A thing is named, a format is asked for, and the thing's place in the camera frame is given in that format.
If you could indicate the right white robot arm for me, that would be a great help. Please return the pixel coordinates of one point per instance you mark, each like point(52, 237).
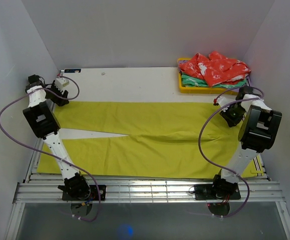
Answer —
point(257, 133)

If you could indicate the red white patterned garment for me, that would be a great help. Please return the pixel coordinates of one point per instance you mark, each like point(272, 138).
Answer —
point(215, 69)

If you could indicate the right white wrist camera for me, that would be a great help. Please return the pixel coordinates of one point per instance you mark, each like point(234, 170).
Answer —
point(222, 101)

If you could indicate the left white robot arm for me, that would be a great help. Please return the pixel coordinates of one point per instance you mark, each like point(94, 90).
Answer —
point(46, 127)

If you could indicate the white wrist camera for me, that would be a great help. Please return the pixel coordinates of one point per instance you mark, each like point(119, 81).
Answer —
point(222, 101)
point(60, 83)

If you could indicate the green folded garment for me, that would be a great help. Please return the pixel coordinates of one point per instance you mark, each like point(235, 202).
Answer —
point(188, 81)

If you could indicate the yellow-green trousers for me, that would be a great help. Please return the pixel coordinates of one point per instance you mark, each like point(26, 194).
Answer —
point(157, 140)

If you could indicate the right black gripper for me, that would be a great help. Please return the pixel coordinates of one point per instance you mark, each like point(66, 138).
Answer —
point(231, 122)

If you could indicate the blue label sticker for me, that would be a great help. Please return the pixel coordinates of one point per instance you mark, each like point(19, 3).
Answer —
point(72, 70)

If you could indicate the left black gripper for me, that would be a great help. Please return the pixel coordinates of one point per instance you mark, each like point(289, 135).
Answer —
point(59, 101)

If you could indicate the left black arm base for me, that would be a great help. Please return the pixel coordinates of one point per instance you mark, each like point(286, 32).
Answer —
point(94, 194)

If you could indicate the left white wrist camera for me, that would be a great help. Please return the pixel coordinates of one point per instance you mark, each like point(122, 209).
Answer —
point(60, 83)

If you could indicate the purple striped garment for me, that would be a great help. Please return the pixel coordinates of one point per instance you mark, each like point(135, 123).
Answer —
point(247, 78)

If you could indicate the yellow plastic tray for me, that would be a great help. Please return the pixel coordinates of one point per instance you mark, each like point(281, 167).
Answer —
point(199, 90)

